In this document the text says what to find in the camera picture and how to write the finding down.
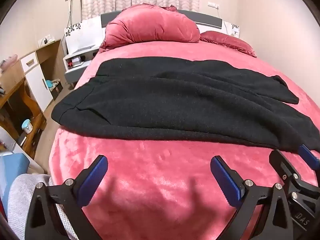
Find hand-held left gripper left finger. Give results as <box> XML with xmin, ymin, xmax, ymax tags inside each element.
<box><xmin>25</xmin><ymin>155</ymin><xmax>109</xmax><ymax>240</ymax></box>

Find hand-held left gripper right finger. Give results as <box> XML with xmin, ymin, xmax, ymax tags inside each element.
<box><xmin>210</xmin><ymin>155</ymin><xmax>294</xmax><ymax>240</ymax></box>

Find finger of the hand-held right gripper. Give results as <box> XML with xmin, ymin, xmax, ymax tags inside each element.
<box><xmin>297</xmin><ymin>144</ymin><xmax>320</xmax><ymax>180</ymax></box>
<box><xmin>269</xmin><ymin>149</ymin><xmax>304</xmax><ymax>195</ymax></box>

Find black knitted garment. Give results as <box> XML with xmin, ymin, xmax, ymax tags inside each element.
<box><xmin>51</xmin><ymin>58</ymin><xmax>320</xmax><ymax>153</ymax></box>

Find pink plush bed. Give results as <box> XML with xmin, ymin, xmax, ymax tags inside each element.
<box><xmin>49</xmin><ymin>41</ymin><xmax>320</xmax><ymax>240</ymax></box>

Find white knitted cloth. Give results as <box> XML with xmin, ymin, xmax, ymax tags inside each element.
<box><xmin>7</xmin><ymin>174</ymin><xmax>78</xmax><ymax>240</ymax></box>

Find blue box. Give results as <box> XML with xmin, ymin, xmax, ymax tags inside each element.
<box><xmin>0</xmin><ymin>152</ymin><xmax>30</xmax><ymax>220</ymax></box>

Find teal lidded jar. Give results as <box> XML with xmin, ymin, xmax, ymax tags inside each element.
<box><xmin>21</xmin><ymin>119</ymin><xmax>34</xmax><ymax>133</ymax></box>

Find white grey nightstand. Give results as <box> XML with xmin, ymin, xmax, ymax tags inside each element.
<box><xmin>62</xmin><ymin>45</ymin><xmax>100</xmax><ymax>89</ymax></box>

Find wooden desk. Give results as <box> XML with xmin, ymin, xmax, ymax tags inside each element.
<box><xmin>0</xmin><ymin>61</ymin><xmax>47</xmax><ymax>159</ymax></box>

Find pink ruffled pillow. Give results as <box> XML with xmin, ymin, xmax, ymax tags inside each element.
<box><xmin>199</xmin><ymin>31</ymin><xmax>257</xmax><ymax>58</ymax></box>

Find pink soft item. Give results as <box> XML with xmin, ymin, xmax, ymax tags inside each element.
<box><xmin>0</xmin><ymin>55</ymin><xmax>19</xmax><ymax>68</ymax></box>

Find grey bed headboard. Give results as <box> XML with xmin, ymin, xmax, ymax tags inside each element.
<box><xmin>100</xmin><ymin>9</ymin><xmax>223</xmax><ymax>30</ymax></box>

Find folded pink duvet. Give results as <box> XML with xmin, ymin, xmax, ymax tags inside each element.
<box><xmin>99</xmin><ymin>4</ymin><xmax>200</xmax><ymax>53</ymax></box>

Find white charging cable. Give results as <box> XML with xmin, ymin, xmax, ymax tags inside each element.
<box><xmin>217</xmin><ymin>7</ymin><xmax>229</xmax><ymax>34</ymax></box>

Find hanging white cable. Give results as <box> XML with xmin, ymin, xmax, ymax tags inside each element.
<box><xmin>66</xmin><ymin>0</ymin><xmax>75</xmax><ymax>28</ymax></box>

